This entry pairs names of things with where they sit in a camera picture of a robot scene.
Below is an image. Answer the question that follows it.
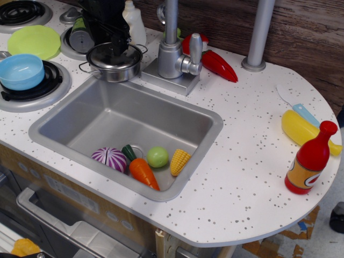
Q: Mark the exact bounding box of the yellow toy banana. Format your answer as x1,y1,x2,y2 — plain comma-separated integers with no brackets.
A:
281,109,343,156

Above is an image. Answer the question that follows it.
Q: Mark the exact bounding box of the green toy apple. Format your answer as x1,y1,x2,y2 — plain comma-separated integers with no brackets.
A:
147,146,169,168

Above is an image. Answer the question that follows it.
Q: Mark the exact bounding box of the purple toy onion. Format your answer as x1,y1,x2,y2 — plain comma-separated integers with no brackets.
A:
91,147,127,173

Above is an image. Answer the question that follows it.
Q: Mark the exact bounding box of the yellow toy corn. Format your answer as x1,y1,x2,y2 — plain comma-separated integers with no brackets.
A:
170,149,191,176

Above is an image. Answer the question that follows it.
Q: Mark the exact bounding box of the back left stove burner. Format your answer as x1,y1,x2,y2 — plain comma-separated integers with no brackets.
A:
1,1,53,34

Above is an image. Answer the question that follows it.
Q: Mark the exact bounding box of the steel pot lid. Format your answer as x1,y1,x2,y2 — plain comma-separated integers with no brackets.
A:
86,42,142,70

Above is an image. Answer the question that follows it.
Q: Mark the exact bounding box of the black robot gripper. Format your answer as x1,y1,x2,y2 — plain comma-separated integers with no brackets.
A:
78,0,130,55

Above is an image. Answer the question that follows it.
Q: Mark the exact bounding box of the red white toy mushroom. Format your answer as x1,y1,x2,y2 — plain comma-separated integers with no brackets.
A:
182,34,209,55

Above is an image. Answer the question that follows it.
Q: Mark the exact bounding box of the green toy can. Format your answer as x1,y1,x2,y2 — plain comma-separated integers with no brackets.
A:
69,16,95,53

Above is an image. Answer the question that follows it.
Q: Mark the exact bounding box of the red ketchup bottle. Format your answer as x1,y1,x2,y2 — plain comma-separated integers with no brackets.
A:
284,121,338,195

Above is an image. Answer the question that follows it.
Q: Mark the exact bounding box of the grey toy sink basin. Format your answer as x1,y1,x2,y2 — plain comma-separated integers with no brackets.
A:
28,77,223,202

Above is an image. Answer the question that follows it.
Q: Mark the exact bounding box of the white detergent bottle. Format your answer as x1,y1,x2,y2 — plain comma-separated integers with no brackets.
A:
123,1,147,46

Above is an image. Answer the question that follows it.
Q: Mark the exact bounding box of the front left stove burner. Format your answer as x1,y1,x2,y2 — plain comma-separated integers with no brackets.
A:
1,52,71,112

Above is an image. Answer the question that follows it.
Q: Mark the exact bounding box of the silver toy faucet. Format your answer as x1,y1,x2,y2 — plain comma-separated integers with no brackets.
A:
141,0,203,96

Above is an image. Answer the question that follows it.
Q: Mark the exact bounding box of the grey vertical pole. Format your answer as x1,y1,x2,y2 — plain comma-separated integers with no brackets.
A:
241,1,266,72

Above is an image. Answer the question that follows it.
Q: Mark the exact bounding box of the orange toy carrot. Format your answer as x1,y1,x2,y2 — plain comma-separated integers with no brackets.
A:
121,145,160,191

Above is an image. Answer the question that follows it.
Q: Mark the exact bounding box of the red toy chili pepper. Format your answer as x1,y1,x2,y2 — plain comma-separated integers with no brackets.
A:
202,50,238,83

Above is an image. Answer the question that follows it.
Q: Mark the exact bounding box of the yellow object bottom left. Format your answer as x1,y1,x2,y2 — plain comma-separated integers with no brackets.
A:
11,239,40,257

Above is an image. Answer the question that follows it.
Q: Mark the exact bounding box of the blue plastic bowl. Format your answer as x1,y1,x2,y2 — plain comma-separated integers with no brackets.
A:
1,54,45,91

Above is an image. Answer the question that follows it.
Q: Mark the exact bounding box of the green plastic plate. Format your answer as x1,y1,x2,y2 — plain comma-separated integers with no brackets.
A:
8,25,61,60

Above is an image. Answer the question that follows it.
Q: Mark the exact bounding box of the oven door handle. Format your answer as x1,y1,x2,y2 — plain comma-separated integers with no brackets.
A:
16,188,156,257

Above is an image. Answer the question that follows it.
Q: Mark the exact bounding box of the grey stove knob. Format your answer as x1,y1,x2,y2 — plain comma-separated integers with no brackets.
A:
59,7,81,25

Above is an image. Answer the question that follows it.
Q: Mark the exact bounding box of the white blue toy knife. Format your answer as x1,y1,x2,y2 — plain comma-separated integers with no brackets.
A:
276,84,320,127

